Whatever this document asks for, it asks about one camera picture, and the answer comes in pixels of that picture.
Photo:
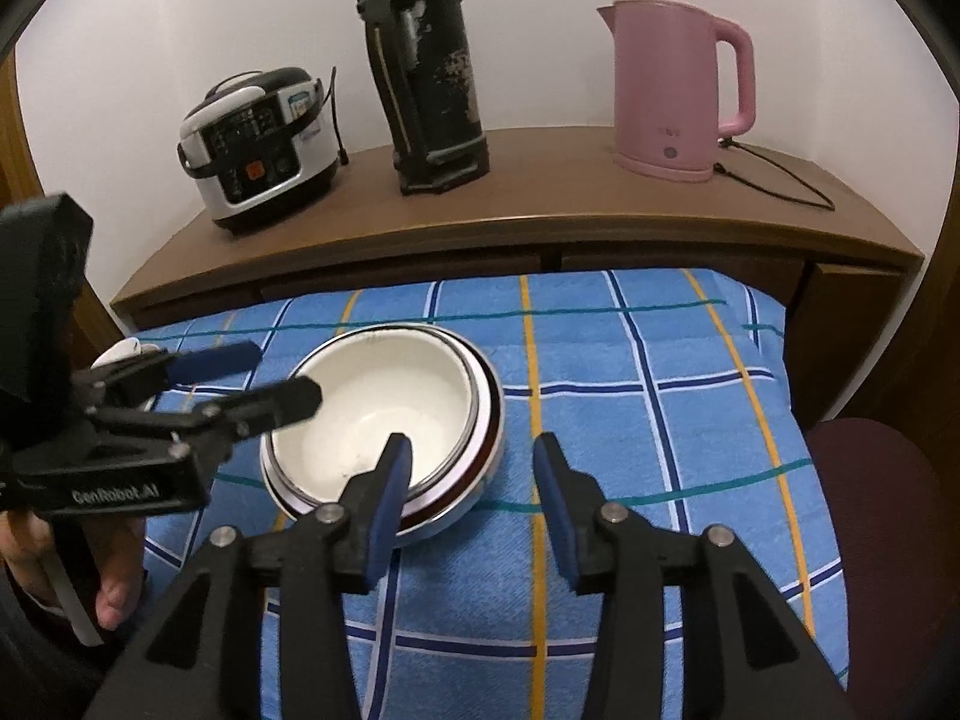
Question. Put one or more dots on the maroon chair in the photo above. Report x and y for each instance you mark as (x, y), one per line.
(877, 502)

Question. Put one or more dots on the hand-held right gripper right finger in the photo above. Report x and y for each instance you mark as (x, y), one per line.
(555, 517)

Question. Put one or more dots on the wooden sideboard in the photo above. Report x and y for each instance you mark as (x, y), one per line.
(562, 187)

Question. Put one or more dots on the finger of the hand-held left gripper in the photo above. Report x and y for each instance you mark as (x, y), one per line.
(217, 360)
(277, 401)

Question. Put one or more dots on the stainless steel bowl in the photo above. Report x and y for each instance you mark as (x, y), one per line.
(450, 521)

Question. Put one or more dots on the white rice cooker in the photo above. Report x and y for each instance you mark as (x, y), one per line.
(255, 165)

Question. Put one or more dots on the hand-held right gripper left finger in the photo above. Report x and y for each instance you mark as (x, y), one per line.
(390, 510)

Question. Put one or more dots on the black thermos flask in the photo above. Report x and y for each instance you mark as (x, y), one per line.
(435, 90)

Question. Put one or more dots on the blue checkered cloth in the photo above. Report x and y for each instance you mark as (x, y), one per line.
(675, 465)

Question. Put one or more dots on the white plate with red flowers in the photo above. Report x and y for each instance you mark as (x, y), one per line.
(124, 351)

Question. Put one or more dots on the pink electric kettle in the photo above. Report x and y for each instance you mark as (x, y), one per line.
(660, 90)

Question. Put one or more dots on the person's left hand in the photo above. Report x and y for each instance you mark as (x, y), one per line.
(120, 585)

